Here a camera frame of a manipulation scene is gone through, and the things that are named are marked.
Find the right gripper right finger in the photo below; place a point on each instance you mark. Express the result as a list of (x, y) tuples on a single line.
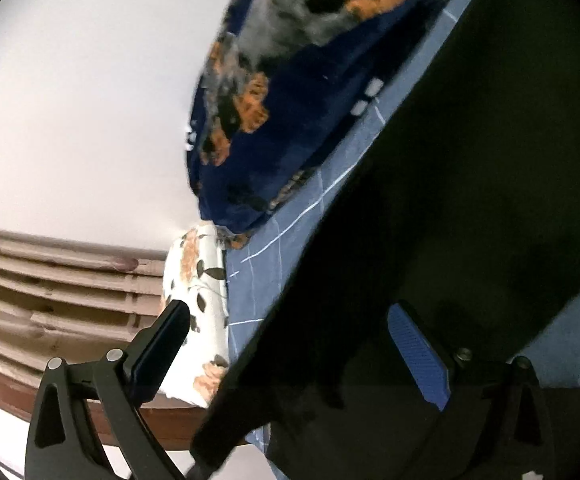
[(493, 421)]

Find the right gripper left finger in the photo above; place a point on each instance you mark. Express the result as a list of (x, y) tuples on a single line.
[(145, 363)]

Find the black pants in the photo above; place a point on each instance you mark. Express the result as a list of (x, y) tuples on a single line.
[(419, 209)]

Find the beige patterned curtain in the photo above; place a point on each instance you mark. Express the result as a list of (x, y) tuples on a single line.
[(71, 300)]

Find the white floral pillow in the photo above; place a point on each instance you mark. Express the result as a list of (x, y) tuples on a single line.
[(194, 272)]

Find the navy dog print blanket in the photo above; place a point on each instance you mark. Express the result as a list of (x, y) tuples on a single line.
[(284, 82)]

